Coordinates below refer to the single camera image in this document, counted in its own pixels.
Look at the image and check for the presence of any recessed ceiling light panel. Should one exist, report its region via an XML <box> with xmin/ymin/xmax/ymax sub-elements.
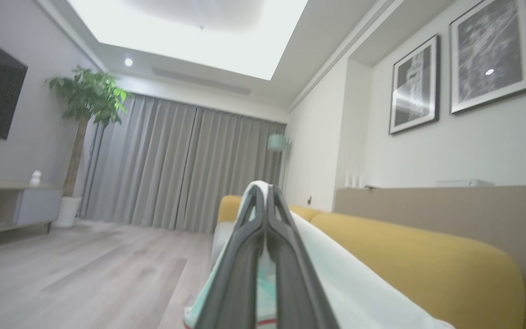
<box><xmin>67</xmin><ymin>0</ymin><xmax>309</xmax><ymax>81</ymax></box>

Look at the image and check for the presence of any teal shade floor lamp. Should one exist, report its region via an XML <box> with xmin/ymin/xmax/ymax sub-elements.
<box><xmin>267</xmin><ymin>133</ymin><xmax>292</xmax><ymax>195</ymax></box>

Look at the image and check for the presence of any grey curtain panel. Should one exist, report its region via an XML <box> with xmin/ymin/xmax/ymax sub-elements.
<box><xmin>175</xmin><ymin>107</ymin><xmax>287</xmax><ymax>233</ymax></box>
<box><xmin>78</xmin><ymin>94</ymin><xmax>199</xmax><ymax>230</ymax></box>

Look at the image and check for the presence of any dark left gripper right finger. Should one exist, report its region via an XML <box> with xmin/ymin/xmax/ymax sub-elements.
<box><xmin>265</xmin><ymin>184</ymin><xmax>339</xmax><ymax>329</ymax></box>

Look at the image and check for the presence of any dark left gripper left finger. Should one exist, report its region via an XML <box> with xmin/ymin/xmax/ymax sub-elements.
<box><xmin>193</xmin><ymin>185</ymin><xmax>268</xmax><ymax>329</ymax></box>

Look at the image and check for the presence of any green leafy indoor tree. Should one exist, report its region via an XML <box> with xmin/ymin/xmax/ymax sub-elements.
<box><xmin>46</xmin><ymin>65</ymin><xmax>129</xmax><ymax>198</ymax></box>

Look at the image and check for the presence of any yellow sofa back cushion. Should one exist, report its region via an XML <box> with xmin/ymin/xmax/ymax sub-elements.
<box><xmin>311</xmin><ymin>212</ymin><xmax>526</xmax><ymax>329</ymax></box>
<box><xmin>217</xmin><ymin>196</ymin><xmax>324</xmax><ymax>225</ymax></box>

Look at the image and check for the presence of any white plant pot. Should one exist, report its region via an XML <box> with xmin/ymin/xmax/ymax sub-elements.
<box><xmin>53</xmin><ymin>196</ymin><xmax>83</xmax><ymax>228</ymax></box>

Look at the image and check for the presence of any small framed black picture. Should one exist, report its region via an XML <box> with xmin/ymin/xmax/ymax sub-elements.
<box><xmin>389</xmin><ymin>34</ymin><xmax>441</xmax><ymax>135</ymax></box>

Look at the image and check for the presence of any large framed black picture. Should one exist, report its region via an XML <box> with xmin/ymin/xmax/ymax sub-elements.
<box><xmin>449</xmin><ymin>0</ymin><xmax>526</xmax><ymax>115</ymax></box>

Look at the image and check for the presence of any grey wooden television cabinet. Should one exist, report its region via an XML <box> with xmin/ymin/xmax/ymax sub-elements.
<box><xmin>0</xmin><ymin>180</ymin><xmax>63</xmax><ymax>239</ymax></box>

